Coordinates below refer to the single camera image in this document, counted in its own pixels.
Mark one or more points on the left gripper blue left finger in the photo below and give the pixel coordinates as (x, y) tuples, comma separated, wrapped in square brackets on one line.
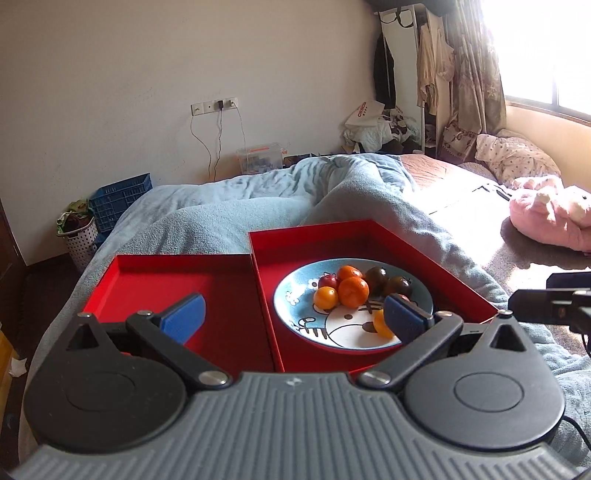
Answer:
[(163, 336)]

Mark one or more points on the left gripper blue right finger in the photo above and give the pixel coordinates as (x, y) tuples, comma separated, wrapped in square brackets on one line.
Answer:
[(425, 337)]

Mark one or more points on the small yellow orange fruit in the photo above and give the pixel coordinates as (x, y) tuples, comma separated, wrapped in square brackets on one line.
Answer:
[(381, 326)]

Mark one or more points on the dark brown tomato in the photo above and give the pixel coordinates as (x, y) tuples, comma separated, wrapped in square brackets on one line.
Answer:
[(377, 279)]

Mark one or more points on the red box left tray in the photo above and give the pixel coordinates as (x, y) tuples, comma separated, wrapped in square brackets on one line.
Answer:
[(235, 334)]

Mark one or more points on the red box tray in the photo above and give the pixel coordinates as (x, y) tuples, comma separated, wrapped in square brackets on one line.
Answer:
[(277, 252), (235, 334)]

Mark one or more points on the orange tangerine front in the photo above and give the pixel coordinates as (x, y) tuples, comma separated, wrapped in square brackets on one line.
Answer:
[(353, 292)]

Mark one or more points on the orange tangerine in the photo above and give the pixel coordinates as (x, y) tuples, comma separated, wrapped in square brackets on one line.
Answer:
[(353, 292), (348, 271)]

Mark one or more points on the blue cartoon tiger plate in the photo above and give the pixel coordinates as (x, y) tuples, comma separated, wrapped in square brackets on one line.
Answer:
[(341, 329)]

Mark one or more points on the orange tangerine back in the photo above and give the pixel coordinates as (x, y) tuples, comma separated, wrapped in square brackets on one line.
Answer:
[(348, 271)]

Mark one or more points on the yellow cherry tomato on plate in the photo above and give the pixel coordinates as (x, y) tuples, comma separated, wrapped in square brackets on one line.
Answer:
[(326, 298)]

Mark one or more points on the small red cherry apple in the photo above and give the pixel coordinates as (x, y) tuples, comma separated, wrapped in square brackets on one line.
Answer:
[(328, 280)]

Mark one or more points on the pink plush toy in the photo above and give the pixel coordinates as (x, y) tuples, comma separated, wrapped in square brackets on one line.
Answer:
[(544, 210)]

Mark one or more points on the light blue blanket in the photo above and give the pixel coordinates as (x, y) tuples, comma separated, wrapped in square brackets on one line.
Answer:
[(101, 408)]

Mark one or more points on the red box right tray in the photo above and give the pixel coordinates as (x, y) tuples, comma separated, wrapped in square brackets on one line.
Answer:
[(277, 252)]

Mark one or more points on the blue plastic crate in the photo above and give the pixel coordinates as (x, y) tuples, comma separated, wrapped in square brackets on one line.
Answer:
[(109, 202)]

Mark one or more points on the white laundry basket with clothes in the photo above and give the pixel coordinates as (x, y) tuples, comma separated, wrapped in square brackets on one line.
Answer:
[(76, 226)]

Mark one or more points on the polka dot pillow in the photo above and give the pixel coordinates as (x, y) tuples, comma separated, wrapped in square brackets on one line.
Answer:
[(512, 158)]

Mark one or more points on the clear plastic storage box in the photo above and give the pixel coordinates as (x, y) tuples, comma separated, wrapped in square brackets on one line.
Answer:
[(260, 158)]

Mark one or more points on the pile of clothes and bags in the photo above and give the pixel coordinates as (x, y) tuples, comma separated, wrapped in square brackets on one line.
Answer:
[(374, 128)]

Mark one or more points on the patterned curtain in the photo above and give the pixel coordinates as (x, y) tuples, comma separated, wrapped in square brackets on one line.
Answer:
[(477, 96)]

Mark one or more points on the hanging clothes on rack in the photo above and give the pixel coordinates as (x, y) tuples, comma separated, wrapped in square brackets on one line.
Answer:
[(423, 70)]

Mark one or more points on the white wall socket strip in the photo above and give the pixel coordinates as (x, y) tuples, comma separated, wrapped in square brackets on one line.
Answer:
[(212, 106)]

